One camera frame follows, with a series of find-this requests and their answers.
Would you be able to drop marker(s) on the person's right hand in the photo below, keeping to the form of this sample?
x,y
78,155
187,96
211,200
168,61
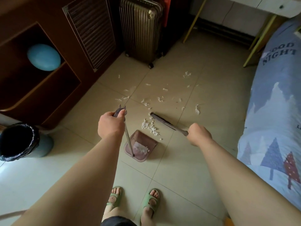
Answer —
x,y
201,135

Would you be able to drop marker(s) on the person's left hand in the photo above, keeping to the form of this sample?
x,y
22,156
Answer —
x,y
109,125

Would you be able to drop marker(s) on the person's right fingers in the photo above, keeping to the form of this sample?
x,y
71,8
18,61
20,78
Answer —
x,y
192,134

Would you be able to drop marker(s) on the person's left fingers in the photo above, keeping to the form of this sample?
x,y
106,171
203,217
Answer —
x,y
121,114

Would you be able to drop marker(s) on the person's right forearm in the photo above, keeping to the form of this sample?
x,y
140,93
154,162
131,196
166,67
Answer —
x,y
239,181

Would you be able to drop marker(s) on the person's left forearm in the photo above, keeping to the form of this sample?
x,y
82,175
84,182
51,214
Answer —
x,y
77,183

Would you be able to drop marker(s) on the pile of swept paper bits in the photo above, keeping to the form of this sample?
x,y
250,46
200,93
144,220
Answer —
x,y
150,127

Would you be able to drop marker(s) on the paper shreds inside dustpan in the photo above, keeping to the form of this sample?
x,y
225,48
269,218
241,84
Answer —
x,y
141,148

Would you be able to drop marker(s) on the scattered white paper scraps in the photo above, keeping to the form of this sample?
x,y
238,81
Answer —
x,y
160,99

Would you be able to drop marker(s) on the green right slipper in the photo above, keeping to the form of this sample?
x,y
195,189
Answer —
x,y
150,201

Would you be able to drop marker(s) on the green slipper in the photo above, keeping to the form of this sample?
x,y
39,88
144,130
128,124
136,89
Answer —
x,y
114,200
150,201

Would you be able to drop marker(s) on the grey-blue trash bin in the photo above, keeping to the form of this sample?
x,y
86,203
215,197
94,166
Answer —
x,y
44,144

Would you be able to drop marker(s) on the green left slipper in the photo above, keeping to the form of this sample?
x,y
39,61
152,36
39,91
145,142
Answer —
x,y
114,200

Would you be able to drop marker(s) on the gold ribbed suitcase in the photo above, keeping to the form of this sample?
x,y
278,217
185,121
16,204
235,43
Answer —
x,y
138,28

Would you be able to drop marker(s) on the brown slatted panel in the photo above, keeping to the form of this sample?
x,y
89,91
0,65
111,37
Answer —
x,y
91,30

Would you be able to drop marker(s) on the person's right leg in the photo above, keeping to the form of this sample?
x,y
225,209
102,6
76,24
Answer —
x,y
147,214

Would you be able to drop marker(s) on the person's leg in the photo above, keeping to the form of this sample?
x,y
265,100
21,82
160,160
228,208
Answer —
x,y
147,214
110,210

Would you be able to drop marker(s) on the blue tree-print bed sheet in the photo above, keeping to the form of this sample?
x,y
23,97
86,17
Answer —
x,y
277,96

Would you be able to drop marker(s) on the light blue balloon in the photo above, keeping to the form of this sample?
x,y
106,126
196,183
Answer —
x,y
43,57

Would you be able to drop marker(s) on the person's left leg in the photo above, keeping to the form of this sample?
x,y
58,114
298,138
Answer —
x,y
110,210

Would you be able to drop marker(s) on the black shorts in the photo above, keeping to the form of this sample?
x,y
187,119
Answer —
x,y
117,221

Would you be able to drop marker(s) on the black trash bag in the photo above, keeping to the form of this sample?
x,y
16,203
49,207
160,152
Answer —
x,y
16,141

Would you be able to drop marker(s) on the dark low radiator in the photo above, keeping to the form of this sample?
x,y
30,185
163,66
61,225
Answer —
x,y
223,30

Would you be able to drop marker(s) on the red box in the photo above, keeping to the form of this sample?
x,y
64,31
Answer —
x,y
167,7

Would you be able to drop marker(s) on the dark brown wooden cabinet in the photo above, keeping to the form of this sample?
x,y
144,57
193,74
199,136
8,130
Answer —
x,y
16,18

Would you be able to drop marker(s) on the white desk with yellow legs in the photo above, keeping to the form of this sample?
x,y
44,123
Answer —
x,y
270,3

